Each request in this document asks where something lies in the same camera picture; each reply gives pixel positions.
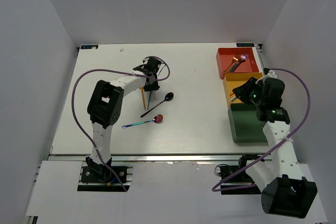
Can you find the green container box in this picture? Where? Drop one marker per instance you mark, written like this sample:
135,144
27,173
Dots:
245,127

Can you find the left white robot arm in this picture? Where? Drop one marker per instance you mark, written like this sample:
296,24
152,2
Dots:
106,103

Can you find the yellow container box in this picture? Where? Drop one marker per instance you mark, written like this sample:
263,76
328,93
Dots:
233,80

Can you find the red container box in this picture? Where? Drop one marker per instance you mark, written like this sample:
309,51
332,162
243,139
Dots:
227,58

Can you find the teal chopstick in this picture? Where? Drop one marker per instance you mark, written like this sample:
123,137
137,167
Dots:
149,100

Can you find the black spoon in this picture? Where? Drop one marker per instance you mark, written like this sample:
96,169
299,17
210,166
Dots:
168,97

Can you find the iridescent rainbow spoon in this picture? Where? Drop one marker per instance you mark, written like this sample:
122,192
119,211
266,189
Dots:
157,119

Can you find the right blue table label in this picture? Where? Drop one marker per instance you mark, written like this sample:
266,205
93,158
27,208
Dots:
245,44

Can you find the gold fork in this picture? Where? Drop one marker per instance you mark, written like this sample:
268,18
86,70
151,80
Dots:
235,59

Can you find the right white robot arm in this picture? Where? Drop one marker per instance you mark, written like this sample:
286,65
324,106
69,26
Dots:
285,191

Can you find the left blue table label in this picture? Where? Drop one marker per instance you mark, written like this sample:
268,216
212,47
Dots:
88,47

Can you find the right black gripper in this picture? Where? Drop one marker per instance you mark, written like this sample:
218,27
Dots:
241,92

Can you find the blue table label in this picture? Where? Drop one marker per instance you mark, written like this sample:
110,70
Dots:
245,44
88,47

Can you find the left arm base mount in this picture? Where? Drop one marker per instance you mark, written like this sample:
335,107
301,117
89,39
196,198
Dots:
92,181

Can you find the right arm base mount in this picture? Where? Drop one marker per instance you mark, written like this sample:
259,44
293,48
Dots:
242,179

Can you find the purple fork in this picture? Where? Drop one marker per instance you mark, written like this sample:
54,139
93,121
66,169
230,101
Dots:
243,58

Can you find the orange spoon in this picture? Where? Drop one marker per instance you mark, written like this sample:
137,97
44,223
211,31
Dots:
143,97

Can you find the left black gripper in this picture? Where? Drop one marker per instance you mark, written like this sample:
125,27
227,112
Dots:
155,86

